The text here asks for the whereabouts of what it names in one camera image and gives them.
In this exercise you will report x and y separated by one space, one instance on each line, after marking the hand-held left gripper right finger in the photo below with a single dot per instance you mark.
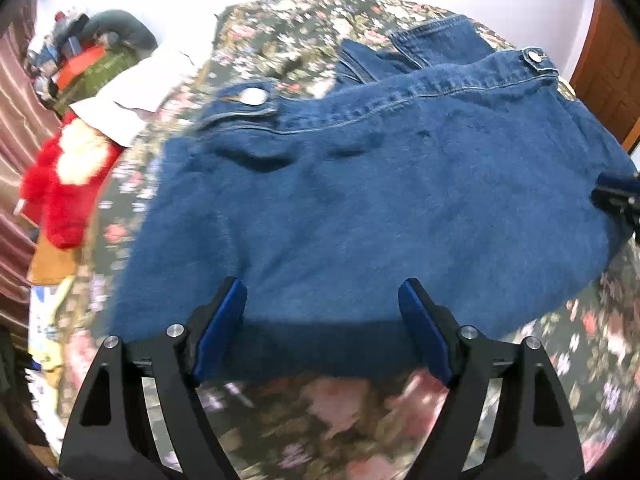
425 332

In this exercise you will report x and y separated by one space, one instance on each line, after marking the blue denim jacket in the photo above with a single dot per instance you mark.
375 210

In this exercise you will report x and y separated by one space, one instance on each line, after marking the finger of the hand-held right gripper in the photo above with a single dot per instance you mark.
617 181

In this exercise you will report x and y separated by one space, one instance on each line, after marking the orange box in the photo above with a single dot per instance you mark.
80 62

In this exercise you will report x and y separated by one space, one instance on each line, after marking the striped brown curtain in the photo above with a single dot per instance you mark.
15 160

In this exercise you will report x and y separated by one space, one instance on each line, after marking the orange flat board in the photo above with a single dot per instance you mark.
50 265

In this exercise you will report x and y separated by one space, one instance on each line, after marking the brown wooden door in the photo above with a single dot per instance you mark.
610 85

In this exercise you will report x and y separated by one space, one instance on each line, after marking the grey pillow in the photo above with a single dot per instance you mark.
125 25

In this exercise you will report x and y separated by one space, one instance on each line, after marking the floral blanket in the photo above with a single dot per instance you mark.
310 430

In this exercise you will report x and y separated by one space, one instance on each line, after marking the white cloth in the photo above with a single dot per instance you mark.
135 95

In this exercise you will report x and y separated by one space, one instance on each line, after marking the red plush toy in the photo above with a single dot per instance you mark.
65 210

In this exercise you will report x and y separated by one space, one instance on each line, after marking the pile of clothes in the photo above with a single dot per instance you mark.
50 50

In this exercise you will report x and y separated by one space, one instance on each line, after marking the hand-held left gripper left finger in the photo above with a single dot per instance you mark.
222 330

